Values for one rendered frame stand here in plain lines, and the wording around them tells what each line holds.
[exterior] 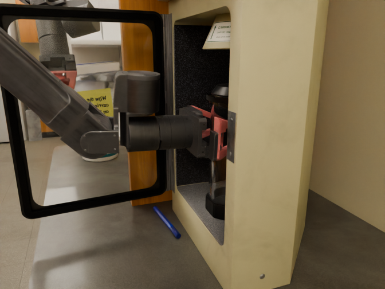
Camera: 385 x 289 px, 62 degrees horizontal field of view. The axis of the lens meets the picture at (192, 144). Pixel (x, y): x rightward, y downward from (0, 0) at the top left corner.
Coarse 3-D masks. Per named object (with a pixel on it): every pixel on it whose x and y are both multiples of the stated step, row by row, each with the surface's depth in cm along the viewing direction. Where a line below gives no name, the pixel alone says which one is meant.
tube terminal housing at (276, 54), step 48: (192, 0) 53; (240, 0) 39; (288, 0) 40; (240, 48) 40; (288, 48) 42; (240, 96) 41; (288, 96) 44; (240, 144) 43; (288, 144) 46; (240, 192) 45; (288, 192) 48; (192, 240) 66; (240, 240) 48; (288, 240) 51; (240, 288) 50
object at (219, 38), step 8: (216, 16) 54; (224, 16) 51; (216, 24) 52; (224, 24) 50; (216, 32) 51; (224, 32) 50; (208, 40) 53; (216, 40) 51; (224, 40) 49; (208, 48) 52; (216, 48) 50; (224, 48) 49
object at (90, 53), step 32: (32, 32) 56; (64, 32) 58; (96, 32) 61; (128, 32) 63; (64, 64) 60; (96, 64) 62; (128, 64) 65; (96, 96) 64; (32, 160) 62; (64, 160) 64; (96, 160) 67; (128, 160) 70; (32, 192) 63; (64, 192) 66; (96, 192) 69
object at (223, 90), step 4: (220, 84) 57; (224, 84) 57; (228, 84) 57; (216, 88) 55; (220, 88) 54; (224, 88) 54; (228, 88) 53; (212, 92) 56; (216, 92) 54; (220, 92) 54; (224, 92) 53; (228, 92) 53
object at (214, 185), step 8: (216, 96) 53; (224, 96) 52; (216, 104) 55; (224, 104) 52; (216, 112) 55; (224, 112) 54; (224, 136) 55; (224, 144) 55; (224, 160) 56; (216, 168) 57; (224, 168) 56; (216, 176) 58; (224, 176) 57; (216, 184) 58; (224, 184) 57; (216, 192) 59; (224, 192) 57; (216, 200) 59; (224, 200) 58
